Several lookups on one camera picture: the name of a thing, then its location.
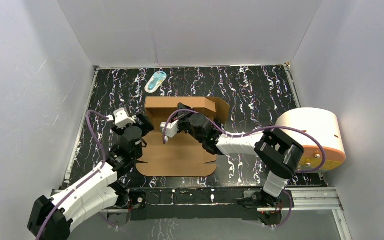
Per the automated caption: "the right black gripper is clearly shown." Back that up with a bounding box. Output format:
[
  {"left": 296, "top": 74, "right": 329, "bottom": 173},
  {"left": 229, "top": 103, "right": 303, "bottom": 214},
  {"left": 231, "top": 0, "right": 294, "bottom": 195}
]
[{"left": 171, "top": 103, "right": 205, "bottom": 145}]

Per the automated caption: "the brown cardboard box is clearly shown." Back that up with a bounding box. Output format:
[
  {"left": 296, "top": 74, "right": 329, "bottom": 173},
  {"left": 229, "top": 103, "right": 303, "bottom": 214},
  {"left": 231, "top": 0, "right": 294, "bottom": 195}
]
[{"left": 135, "top": 96, "right": 231, "bottom": 177}]

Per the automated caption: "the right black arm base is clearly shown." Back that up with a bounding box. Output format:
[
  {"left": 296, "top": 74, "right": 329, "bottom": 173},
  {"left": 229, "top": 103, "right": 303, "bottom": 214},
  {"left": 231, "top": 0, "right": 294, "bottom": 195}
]
[{"left": 234, "top": 190, "right": 295, "bottom": 229}]

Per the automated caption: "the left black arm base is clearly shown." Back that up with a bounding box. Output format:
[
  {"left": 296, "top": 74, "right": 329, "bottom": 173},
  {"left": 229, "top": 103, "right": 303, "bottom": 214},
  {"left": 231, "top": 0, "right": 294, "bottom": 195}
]
[{"left": 97, "top": 186, "right": 147, "bottom": 231}]

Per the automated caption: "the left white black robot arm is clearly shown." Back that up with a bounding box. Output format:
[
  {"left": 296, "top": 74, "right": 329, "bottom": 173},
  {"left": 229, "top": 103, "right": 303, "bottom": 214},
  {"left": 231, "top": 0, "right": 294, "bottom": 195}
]
[{"left": 27, "top": 108, "right": 155, "bottom": 240}]

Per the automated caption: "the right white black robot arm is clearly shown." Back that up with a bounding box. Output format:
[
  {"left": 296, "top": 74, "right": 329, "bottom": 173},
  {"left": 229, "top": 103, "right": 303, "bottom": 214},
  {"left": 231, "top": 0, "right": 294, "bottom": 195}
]
[{"left": 164, "top": 103, "right": 305, "bottom": 207}]

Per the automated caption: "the teal white packaged item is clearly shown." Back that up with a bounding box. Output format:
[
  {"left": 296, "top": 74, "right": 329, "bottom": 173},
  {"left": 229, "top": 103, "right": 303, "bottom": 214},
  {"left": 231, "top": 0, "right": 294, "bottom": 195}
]
[{"left": 145, "top": 71, "right": 167, "bottom": 94}]

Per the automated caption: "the large white tape roll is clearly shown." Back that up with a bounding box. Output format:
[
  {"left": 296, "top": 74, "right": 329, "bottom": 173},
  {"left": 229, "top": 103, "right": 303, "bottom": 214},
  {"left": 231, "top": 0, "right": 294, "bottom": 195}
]
[{"left": 275, "top": 107, "right": 346, "bottom": 173}]

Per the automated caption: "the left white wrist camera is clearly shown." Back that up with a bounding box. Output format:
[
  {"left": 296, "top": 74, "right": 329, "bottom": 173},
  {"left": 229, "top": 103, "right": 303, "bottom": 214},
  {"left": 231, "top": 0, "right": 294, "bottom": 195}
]
[{"left": 107, "top": 107, "right": 136, "bottom": 129}]

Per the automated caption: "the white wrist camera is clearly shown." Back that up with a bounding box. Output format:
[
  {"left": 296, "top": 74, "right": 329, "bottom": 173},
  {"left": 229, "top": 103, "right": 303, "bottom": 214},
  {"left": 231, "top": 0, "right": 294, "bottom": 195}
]
[
  {"left": 160, "top": 120, "right": 179, "bottom": 144},
  {"left": 107, "top": 107, "right": 136, "bottom": 129}
]

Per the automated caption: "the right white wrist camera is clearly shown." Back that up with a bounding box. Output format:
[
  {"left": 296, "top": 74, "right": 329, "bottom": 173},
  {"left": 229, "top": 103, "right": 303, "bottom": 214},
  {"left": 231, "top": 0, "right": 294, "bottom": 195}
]
[{"left": 160, "top": 120, "right": 179, "bottom": 144}]

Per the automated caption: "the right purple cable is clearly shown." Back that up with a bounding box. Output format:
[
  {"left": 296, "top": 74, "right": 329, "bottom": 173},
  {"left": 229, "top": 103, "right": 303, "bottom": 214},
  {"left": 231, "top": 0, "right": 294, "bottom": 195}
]
[{"left": 162, "top": 109, "right": 327, "bottom": 228}]

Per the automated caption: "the purple cable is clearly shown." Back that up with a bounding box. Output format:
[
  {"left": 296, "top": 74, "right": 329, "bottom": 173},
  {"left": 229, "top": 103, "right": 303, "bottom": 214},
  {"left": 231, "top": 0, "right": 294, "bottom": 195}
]
[
  {"left": 162, "top": 109, "right": 327, "bottom": 228},
  {"left": 36, "top": 109, "right": 120, "bottom": 240}
]

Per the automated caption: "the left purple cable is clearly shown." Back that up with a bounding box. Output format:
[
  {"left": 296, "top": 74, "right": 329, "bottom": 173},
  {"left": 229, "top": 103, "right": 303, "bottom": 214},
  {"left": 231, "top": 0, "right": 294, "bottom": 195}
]
[{"left": 36, "top": 109, "right": 120, "bottom": 240}]

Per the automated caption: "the aluminium frame rail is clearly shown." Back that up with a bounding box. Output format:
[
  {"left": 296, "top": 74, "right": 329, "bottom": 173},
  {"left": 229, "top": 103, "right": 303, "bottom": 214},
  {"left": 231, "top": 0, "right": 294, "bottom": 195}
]
[{"left": 38, "top": 187, "right": 352, "bottom": 240}]

